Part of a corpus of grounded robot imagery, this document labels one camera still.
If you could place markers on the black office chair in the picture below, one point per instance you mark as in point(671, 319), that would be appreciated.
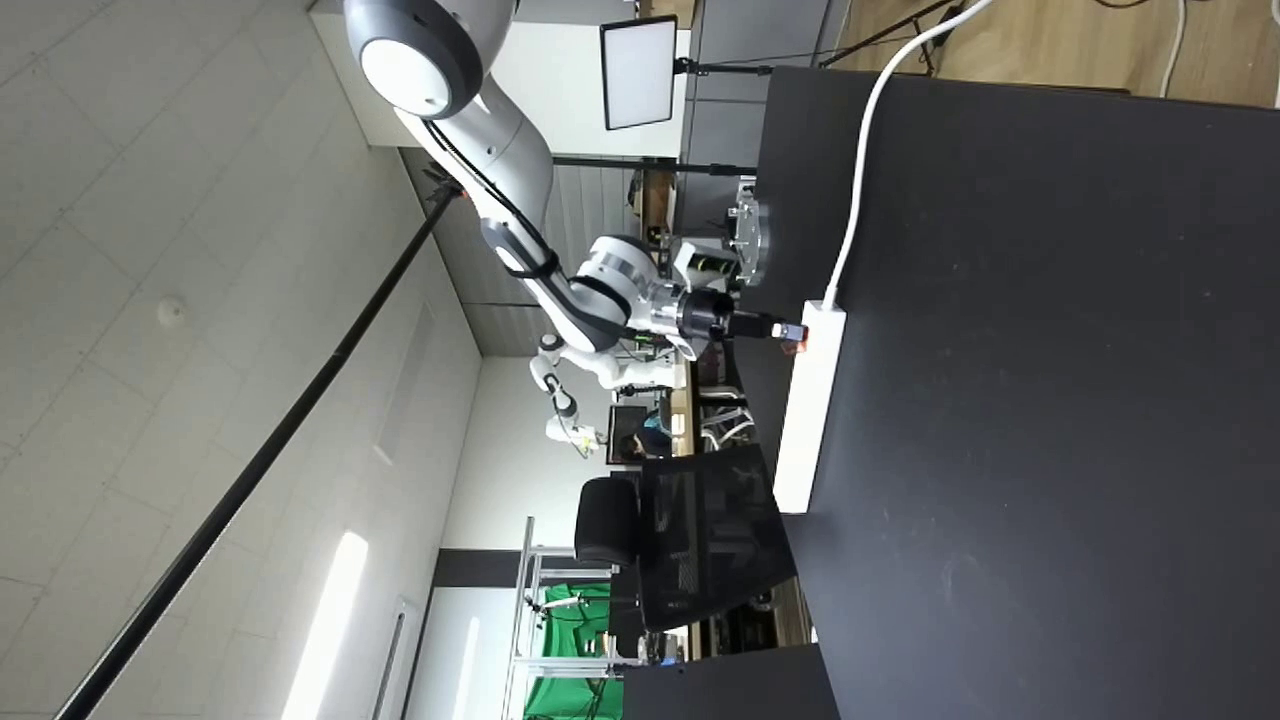
point(610, 520)

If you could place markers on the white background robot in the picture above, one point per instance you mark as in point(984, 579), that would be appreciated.
point(564, 402)

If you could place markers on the white extension strip red switch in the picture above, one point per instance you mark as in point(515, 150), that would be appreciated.
point(809, 415)

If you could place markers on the black overhead pole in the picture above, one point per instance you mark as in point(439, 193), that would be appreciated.
point(254, 460)

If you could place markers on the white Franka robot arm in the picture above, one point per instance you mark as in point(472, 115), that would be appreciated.
point(493, 133)

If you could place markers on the green storage bin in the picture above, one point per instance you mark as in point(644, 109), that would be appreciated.
point(578, 619)

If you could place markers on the white metal rack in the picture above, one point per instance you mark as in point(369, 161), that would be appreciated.
point(524, 600)

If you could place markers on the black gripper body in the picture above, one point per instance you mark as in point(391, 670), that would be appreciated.
point(711, 319)

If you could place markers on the round ceiling smoke detector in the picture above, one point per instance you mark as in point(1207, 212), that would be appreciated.
point(168, 310)

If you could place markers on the white framed light panel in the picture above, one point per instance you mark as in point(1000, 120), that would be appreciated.
point(637, 68)

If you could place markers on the long ceiling light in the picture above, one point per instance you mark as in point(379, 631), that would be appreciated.
point(327, 627)

